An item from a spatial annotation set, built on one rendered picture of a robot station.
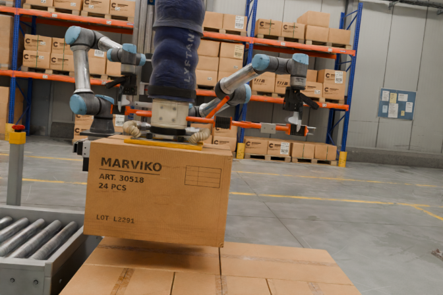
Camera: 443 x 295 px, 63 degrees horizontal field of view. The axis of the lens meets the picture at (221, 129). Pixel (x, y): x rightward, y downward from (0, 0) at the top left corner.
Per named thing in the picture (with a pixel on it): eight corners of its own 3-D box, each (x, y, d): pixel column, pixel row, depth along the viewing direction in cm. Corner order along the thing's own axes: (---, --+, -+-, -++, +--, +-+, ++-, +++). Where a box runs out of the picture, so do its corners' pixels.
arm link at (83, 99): (102, 114, 221) (95, 27, 226) (80, 112, 209) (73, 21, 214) (90, 117, 228) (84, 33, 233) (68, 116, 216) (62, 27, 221)
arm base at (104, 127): (92, 130, 238) (93, 114, 237) (116, 132, 240) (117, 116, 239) (87, 132, 223) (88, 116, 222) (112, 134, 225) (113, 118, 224)
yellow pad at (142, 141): (123, 143, 158) (124, 132, 158) (128, 141, 168) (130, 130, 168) (201, 151, 159) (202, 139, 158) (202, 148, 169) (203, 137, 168)
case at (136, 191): (82, 234, 155) (89, 141, 152) (109, 209, 194) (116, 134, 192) (223, 247, 156) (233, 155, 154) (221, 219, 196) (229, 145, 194)
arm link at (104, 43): (98, 49, 242) (144, 71, 215) (83, 45, 233) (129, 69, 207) (102, 31, 240) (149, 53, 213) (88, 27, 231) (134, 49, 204)
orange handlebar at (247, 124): (111, 114, 169) (111, 107, 168) (126, 114, 199) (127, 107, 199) (309, 135, 170) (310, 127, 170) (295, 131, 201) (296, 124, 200)
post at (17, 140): (-1, 293, 224) (9, 132, 218) (5, 288, 231) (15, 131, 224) (10, 294, 224) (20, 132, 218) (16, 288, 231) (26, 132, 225)
